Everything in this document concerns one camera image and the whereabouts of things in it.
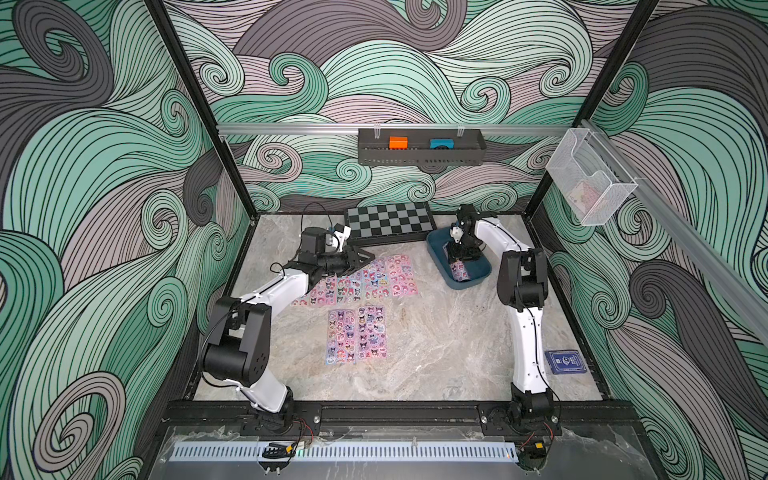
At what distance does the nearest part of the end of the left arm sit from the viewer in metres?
0.72

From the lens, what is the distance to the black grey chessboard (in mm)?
1105

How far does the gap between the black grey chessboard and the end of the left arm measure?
0.88 ft

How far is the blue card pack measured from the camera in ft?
2.67
